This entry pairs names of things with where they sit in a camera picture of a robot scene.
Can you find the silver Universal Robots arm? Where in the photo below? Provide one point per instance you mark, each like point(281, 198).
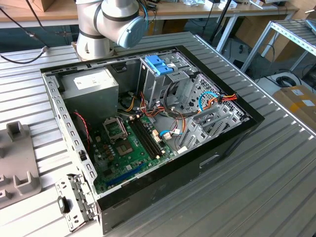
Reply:
point(93, 24)

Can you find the grey metal disk bay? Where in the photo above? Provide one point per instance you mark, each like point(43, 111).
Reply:
point(187, 137)

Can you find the black RAM slot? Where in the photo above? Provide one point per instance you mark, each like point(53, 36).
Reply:
point(147, 138)
point(144, 138)
point(141, 138)
point(150, 138)

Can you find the grey metal drive cage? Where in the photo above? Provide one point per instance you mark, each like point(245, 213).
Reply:
point(153, 84)

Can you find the CPU socket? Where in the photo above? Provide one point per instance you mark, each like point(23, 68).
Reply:
point(124, 148)

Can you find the black open PC case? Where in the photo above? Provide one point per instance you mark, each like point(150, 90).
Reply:
point(172, 177)

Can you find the blue expansion slot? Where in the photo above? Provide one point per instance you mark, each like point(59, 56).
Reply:
point(126, 174)

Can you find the green motherboard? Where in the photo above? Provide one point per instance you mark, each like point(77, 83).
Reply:
point(116, 168)

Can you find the grey power supply unit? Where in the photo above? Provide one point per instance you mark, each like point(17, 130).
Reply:
point(93, 98)

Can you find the black case fan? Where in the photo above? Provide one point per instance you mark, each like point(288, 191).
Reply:
point(80, 133)

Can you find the long wooden desk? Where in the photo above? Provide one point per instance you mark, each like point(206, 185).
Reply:
point(185, 11)

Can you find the large brown cardboard sheet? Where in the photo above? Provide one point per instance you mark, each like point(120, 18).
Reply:
point(249, 29)

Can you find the cardboard box with labels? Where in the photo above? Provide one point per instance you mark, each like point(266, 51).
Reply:
point(288, 103)

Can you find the grey parts rack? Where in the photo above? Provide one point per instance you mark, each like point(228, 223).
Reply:
point(17, 158)

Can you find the metal slat shelf table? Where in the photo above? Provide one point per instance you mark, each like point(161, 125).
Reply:
point(291, 29)

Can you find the brown wooden box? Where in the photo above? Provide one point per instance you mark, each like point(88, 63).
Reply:
point(44, 3)

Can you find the metal card retention bracket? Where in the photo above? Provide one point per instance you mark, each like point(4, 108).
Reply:
point(81, 195)

